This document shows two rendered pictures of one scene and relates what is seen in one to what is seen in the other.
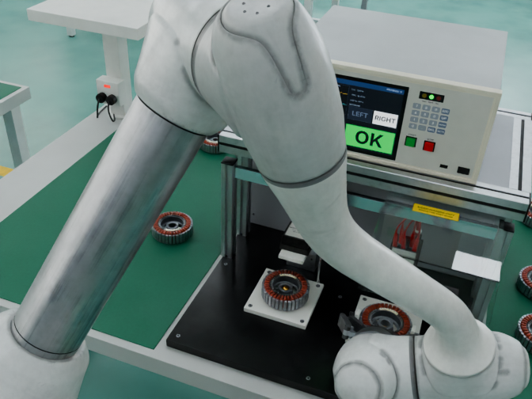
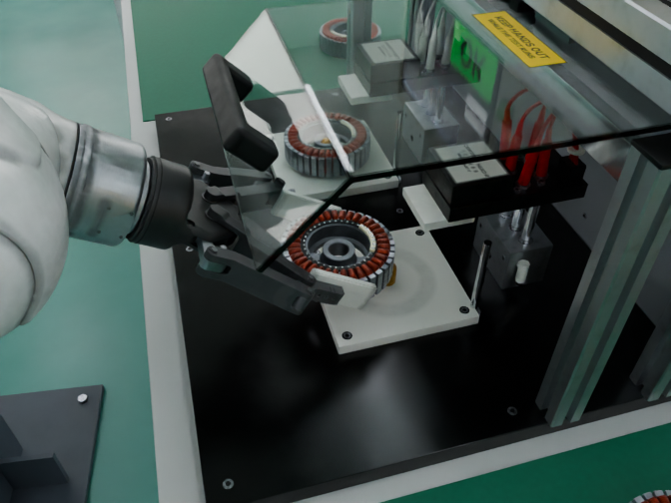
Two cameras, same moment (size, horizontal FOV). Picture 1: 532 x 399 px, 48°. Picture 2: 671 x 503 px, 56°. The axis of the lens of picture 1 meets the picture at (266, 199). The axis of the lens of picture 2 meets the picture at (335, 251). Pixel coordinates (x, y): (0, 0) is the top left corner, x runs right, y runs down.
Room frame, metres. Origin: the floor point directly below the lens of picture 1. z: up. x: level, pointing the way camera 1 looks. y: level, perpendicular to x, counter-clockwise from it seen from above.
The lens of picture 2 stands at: (0.65, -0.65, 1.27)
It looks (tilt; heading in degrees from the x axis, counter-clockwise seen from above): 43 degrees down; 56
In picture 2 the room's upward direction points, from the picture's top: straight up
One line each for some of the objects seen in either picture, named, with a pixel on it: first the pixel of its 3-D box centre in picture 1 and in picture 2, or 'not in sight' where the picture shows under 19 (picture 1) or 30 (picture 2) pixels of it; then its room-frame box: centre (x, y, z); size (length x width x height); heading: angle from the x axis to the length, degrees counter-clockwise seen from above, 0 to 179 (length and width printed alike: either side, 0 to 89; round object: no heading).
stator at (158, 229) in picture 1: (172, 227); not in sight; (1.30, 0.25, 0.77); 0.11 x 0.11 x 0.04
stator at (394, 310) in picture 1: (385, 325); (338, 254); (0.91, -0.27, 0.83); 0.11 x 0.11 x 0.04
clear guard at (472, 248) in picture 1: (436, 242); (440, 94); (0.95, -0.35, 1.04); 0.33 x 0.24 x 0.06; 161
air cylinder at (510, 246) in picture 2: not in sight; (510, 245); (1.10, -0.33, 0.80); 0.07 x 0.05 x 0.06; 71
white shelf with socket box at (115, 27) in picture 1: (120, 72); not in sight; (1.85, 0.50, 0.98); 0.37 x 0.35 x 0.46; 71
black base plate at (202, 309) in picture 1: (334, 312); (364, 224); (1.02, -0.18, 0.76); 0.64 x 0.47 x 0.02; 71
